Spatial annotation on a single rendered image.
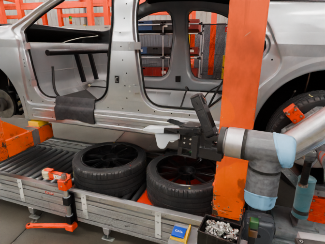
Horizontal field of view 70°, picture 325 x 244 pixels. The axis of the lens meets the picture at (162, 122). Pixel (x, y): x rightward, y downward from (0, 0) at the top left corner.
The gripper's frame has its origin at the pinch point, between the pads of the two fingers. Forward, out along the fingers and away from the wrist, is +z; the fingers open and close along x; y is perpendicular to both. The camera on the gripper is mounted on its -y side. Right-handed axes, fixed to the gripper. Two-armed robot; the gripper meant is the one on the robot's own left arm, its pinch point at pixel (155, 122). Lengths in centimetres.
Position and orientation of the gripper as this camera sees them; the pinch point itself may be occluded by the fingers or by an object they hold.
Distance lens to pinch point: 66.3
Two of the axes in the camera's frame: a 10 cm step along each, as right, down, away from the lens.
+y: -0.6, 9.8, 1.9
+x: 4.3, -1.5, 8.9
